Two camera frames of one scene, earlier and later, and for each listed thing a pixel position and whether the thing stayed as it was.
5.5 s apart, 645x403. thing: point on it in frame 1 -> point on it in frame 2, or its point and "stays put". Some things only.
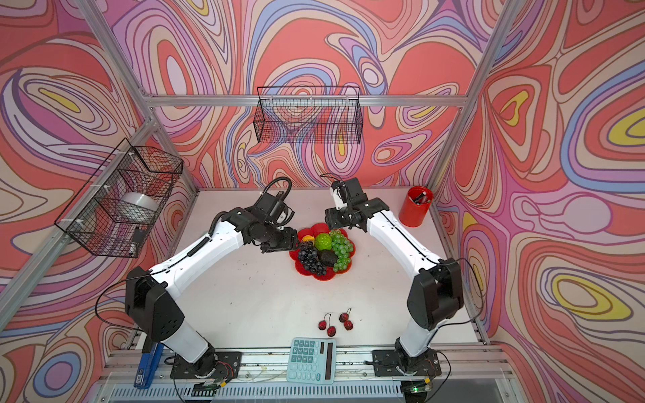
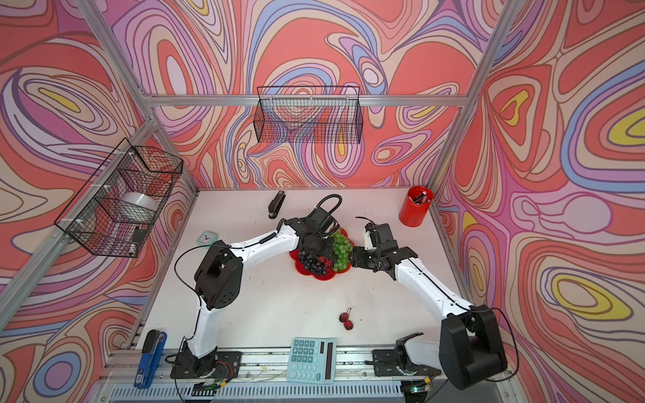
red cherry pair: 343,317 stays put
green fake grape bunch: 342,247 stays put
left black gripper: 289,243 -> 329,252
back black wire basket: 308,113 stays put
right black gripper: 332,218 -> 358,258
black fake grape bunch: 310,259 stays put
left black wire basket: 117,211 stays put
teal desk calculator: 312,360 stays put
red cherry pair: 331,330 -> 328,264
